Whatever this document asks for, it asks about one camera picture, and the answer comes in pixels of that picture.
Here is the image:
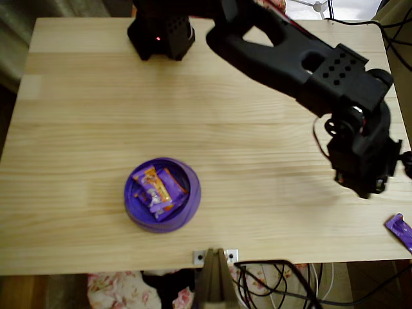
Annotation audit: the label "metal table clamp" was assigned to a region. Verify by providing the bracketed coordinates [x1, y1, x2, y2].
[194, 247, 241, 309]

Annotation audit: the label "thick black cable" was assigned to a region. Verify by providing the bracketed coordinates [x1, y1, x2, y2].
[234, 259, 324, 309]

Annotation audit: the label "thin black cable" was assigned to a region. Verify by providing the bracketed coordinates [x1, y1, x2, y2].
[236, 268, 290, 309]

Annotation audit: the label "white cable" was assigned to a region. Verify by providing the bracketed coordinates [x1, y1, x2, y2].
[307, 263, 334, 309]

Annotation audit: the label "silver metal bracket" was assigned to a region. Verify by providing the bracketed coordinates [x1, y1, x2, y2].
[192, 248, 239, 265]

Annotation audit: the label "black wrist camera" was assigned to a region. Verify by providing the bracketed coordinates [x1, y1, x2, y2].
[398, 150, 412, 181]

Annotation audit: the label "purple bowl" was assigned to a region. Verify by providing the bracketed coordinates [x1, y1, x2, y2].
[123, 156, 203, 234]

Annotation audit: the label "black fabric object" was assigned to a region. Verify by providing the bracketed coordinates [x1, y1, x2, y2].
[140, 269, 196, 309]

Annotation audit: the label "white star base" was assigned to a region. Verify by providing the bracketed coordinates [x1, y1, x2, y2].
[294, 0, 328, 20]

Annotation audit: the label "red white servo wires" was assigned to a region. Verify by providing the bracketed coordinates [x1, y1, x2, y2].
[312, 114, 332, 160]

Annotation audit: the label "floral cushion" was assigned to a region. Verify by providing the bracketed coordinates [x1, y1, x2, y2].
[86, 263, 306, 309]

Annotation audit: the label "purple orange wrapped candy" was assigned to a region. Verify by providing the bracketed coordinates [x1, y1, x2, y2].
[133, 165, 174, 213]

